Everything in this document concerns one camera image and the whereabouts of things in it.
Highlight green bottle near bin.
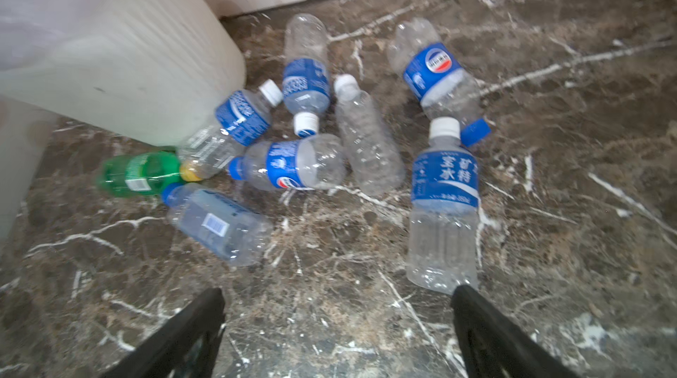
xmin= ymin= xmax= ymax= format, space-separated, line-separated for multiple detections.
xmin=95 ymin=151 xmax=202 ymax=197

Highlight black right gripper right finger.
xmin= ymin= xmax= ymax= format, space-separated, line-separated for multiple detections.
xmin=451 ymin=285 xmax=576 ymax=378

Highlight blue label white cap bottle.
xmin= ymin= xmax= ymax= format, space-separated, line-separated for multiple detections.
xmin=407 ymin=117 xmax=480 ymax=295

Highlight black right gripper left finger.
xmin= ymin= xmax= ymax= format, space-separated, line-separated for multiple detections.
xmin=102 ymin=288 xmax=226 ymax=377

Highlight small Pepsi label bottle back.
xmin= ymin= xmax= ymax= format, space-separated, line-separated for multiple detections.
xmin=387 ymin=18 xmax=491 ymax=147

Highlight white ribbed waste bin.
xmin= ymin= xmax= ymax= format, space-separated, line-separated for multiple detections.
xmin=1 ymin=0 xmax=246 ymax=236

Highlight clear bottle barcode blue cap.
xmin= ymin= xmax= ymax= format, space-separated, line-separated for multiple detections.
xmin=161 ymin=183 xmax=273 ymax=267

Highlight Pepsi water bottle blue cap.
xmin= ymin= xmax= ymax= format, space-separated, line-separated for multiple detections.
xmin=227 ymin=134 xmax=347 ymax=191

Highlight Pocari Sweat bottle lying sideways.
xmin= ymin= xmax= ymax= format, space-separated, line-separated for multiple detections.
xmin=176 ymin=79 xmax=283 ymax=182

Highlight Pocari Sweat bottle label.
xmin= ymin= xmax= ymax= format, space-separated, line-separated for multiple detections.
xmin=282 ymin=13 xmax=331 ymax=138

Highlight clear unlabelled crushed bottle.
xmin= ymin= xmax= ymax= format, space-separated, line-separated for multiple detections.
xmin=334 ymin=74 xmax=405 ymax=197

